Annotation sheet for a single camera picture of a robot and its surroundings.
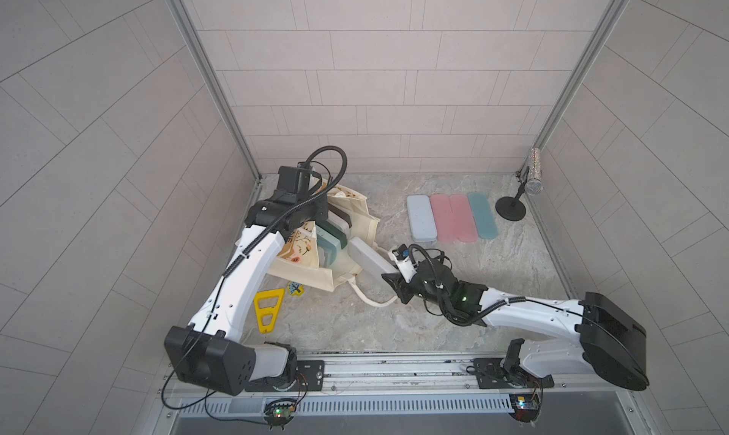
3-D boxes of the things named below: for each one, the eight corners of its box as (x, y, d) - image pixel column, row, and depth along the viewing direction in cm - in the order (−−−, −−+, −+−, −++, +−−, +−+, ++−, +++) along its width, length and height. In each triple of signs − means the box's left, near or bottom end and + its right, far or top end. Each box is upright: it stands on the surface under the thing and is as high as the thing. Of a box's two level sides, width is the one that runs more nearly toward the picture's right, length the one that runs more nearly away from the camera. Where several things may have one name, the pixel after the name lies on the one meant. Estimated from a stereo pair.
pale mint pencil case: (409, 241, 99) (410, 238, 97) (406, 199, 111) (407, 195, 110) (436, 241, 99) (437, 238, 97) (430, 199, 111) (431, 195, 110)
